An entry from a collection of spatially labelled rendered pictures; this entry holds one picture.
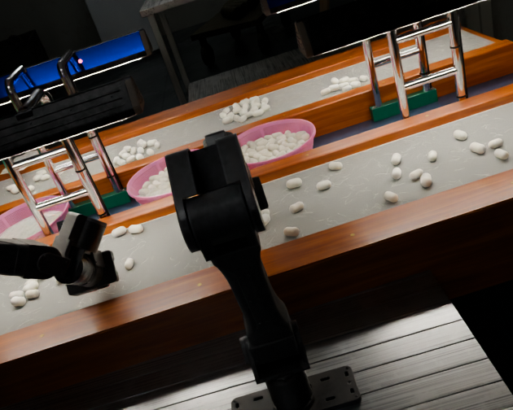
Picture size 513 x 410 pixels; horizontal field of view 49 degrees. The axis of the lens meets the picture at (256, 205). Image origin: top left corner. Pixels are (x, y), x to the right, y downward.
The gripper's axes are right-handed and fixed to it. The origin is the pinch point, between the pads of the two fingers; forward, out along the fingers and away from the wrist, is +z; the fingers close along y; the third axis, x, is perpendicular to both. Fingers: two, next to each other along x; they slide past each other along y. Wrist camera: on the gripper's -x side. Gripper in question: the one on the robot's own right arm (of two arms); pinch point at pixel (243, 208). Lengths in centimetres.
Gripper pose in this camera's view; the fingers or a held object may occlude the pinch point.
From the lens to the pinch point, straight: 114.4
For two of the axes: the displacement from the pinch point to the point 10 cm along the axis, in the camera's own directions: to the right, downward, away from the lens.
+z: 0.8, 2.0, 9.8
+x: 3.0, 9.3, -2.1
